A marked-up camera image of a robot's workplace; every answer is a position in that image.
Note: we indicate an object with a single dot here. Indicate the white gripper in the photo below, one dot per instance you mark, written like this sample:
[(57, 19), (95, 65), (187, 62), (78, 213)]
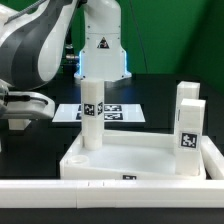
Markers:
[(26, 105)]

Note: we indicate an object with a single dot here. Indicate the white desk tabletop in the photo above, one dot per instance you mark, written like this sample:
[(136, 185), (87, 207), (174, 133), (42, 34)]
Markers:
[(127, 155)]

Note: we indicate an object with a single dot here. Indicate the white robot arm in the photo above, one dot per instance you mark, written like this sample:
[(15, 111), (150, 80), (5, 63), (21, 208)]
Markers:
[(31, 47)]

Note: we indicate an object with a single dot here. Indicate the fiducial marker sheet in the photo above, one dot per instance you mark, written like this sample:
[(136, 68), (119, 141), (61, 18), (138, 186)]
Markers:
[(112, 113)]

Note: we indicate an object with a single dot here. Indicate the white L-shaped wall fence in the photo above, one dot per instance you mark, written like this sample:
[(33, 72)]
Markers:
[(121, 193)]

